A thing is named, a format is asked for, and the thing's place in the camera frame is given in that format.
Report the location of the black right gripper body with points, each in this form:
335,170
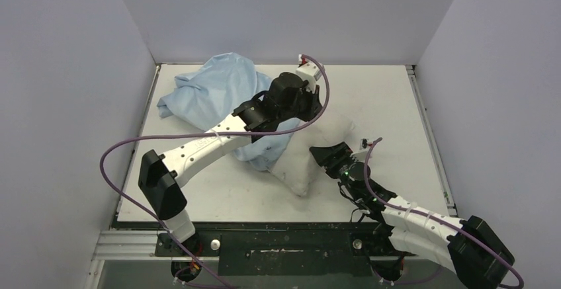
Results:
341,159

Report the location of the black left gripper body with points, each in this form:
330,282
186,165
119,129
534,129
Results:
303,106

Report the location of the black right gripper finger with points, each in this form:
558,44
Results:
331,152
331,167

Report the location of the light blue pillowcase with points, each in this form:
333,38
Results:
205,97

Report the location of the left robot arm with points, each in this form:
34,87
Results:
162,175

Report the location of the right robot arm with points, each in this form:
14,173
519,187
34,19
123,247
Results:
469,248

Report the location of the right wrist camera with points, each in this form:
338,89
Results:
364,145

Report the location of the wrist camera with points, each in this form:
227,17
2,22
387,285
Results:
308,71
364,145

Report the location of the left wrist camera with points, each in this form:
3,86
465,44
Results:
308,71

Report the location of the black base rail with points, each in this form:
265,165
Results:
296,249

